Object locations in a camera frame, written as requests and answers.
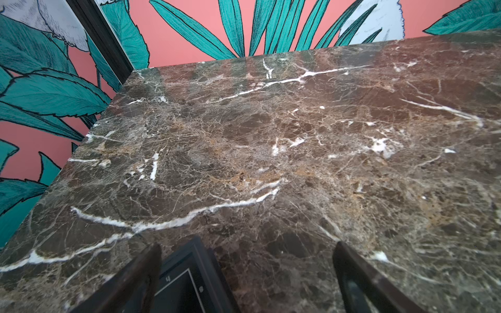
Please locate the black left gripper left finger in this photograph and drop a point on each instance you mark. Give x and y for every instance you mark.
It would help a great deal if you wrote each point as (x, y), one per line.
(132, 289)

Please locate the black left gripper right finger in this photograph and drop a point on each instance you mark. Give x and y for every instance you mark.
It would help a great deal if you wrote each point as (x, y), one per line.
(364, 287)

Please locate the black white checkerboard calibration board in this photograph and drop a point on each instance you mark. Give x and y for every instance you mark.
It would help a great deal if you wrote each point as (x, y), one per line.
(191, 280)

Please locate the black left corner frame post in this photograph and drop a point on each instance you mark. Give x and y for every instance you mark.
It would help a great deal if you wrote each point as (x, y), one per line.
(93, 20)

